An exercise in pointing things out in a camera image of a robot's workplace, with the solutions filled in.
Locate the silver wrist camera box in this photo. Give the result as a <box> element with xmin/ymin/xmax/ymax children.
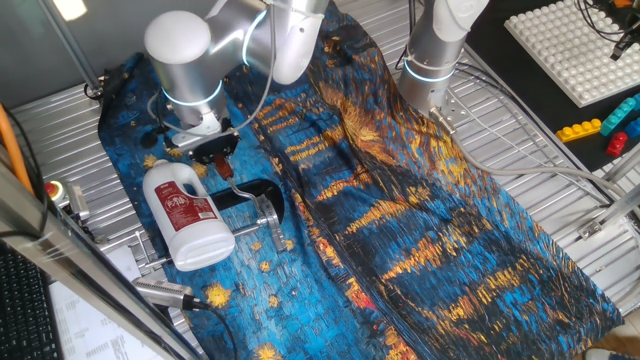
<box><xmin>169</xmin><ymin>110</ymin><xmax>225</xmax><ymax>150</ymax></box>

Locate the black clip with cables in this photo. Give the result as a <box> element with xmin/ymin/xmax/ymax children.
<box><xmin>574</xmin><ymin>0</ymin><xmax>640</xmax><ymax>62</ymax></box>

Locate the yellow toy brick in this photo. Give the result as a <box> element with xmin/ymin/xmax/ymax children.
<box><xmin>555</xmin><ymin>118</ymin><xmax>603</xmax><ymax>144</ymax></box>

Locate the black round microphone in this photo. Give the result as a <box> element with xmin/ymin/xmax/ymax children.
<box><xmin>139</xmin><ymin>128</ymin><xmax>162</xmax><ymax>150</ymax></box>

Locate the black mat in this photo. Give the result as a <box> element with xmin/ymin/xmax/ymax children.
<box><xmin>462</xmin><ymin>0</ymin><xmax>640</xmax><ymax>174</ymax></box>

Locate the white bottle red label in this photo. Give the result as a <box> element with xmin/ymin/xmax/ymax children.
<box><xmin>142</xmin><ymin>159</ymin><xmax>236</xmax><ymax>273</ymax></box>

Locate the thick grey robot cable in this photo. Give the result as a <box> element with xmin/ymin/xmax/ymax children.
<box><xmin>428</xmin><ymin>106</ymin><xmax>640</xmax><ymax>216</ymax></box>

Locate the black camera cable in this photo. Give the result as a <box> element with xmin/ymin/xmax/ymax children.
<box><xmin>182</xmin><ymin>294</ymin><xmax>240</xmax><ymax>360</ymax></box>

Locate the printed paper sheet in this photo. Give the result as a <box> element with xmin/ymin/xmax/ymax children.
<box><xmin>47</xmin><ymin>244</ymin><xmax>204</xmax><ymax>360</ymax></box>

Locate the silver lever bracket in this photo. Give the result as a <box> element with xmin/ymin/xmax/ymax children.
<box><xmin>255</xmin><ymin>193</ymin><xmax>288</xmax><ymax>253</ymax></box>

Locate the red toy brick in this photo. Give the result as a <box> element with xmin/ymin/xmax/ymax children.
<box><xmin>605</xmin><ymin>131</ymin><xmax>630</xmax><ymax>159</ymax></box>

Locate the black keyboard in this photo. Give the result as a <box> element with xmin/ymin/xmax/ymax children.
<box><xmin>0</xmin><ymin>239</ymin><xmax>65</xmax><ymax>360</ymax></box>

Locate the red emergency stop button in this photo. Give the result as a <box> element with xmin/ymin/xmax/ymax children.
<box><xmin>43</xmin><ymin>179</ymin><xmax>92</xmax><ymax>222</ymax></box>

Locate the aluminium strut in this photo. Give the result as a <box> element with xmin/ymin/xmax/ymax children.
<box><xmin>602</xmin><ymin>144</ymin><xmax>640</xmax><ymax>184</ymax></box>
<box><xmin>579</xmin><ymin>185</ymin><xmax>640</xmax><ymax>240</ymax></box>

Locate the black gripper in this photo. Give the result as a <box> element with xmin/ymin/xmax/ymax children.
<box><xmin>189</xmin><ymin>132</ymin><xmax>241</xmax><ymax>169</ymax></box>

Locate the blue starry painting cloth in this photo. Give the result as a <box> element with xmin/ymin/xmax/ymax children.
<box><xmin>97</xmin><ymin>0</ymin><xmax>626</xmax><ymax>360</ymax></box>

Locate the black C-clamp silver screw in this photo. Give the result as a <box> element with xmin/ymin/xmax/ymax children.
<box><xmin>133</xmin><ymin>178</ymin><xmax>287</xmax><ymax>271</ymax></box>

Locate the silver finned camera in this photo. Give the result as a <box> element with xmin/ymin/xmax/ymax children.
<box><xmin>130</xmin><ymin>276</ymin><xmax>196</xmax><ymax>312</ymax></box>

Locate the teal toy brick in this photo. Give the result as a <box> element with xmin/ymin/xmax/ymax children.
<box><xmin>598</xmin><ymin>93</ymin><xmax>640</xmax><ymax>138</ymax></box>

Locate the white bumpy panel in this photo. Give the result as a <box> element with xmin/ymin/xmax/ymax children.
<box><xmin>503</xmin><ymin>0</ymin><xmax>640</xmax><ymax>109</ymax></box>

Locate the slim aluminium post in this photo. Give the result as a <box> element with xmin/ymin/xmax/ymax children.
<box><xmin>37</xmin><ymin>0</ymin><xmax>105</xmax><ymax>97</ymax></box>

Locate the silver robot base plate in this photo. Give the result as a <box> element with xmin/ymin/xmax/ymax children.
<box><xmin>432</xmin><ymin>89</ymin><xmax>479</xmax><ymax>132</ymax></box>

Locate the orange cable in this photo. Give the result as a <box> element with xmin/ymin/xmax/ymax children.
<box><xmin>0</xmin><ymin>102</ymin><xmax>35</xmax><ymax>197</ymax></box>

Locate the white lamp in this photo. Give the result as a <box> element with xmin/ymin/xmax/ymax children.
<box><xmin>51</xmin><ymin>0</ymin><xmax>89</xmax><ymax>23</ymax></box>

